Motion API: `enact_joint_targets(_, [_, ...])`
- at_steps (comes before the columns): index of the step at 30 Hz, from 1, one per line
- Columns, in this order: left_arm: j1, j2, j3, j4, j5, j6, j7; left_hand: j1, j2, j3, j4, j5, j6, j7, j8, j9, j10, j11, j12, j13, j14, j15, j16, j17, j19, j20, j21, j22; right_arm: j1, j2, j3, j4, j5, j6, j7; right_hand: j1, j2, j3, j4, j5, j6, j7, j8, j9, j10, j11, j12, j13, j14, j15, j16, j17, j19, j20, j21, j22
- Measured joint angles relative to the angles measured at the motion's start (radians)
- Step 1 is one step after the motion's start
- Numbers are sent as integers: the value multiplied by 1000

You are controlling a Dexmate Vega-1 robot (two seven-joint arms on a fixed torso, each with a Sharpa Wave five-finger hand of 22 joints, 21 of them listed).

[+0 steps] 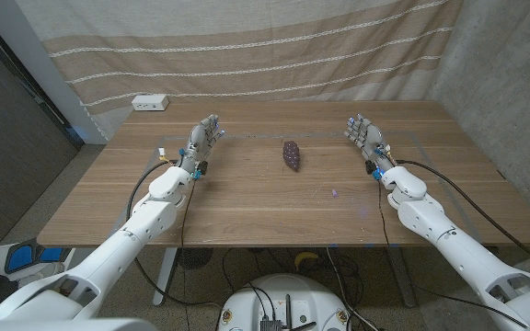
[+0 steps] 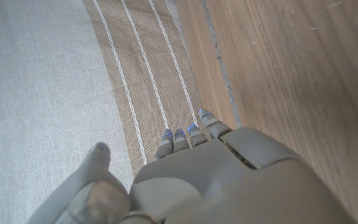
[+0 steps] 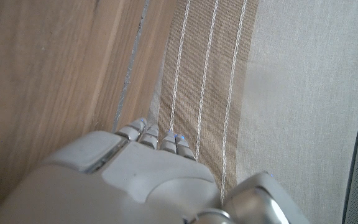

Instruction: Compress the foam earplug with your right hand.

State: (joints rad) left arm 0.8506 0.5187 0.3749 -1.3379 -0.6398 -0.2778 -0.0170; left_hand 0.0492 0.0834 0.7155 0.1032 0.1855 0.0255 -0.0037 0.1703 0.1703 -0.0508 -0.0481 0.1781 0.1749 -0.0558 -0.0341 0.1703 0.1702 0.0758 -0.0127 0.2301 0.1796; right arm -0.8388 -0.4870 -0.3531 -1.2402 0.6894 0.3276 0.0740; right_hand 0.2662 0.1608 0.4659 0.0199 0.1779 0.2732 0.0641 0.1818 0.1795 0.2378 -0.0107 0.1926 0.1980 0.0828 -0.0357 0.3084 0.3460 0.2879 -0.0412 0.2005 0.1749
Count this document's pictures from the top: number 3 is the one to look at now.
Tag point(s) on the beige striped backdrop cloth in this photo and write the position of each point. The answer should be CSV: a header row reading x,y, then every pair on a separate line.
x,y
291,93

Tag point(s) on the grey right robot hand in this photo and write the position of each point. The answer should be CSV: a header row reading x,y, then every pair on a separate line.
x,y
154,174

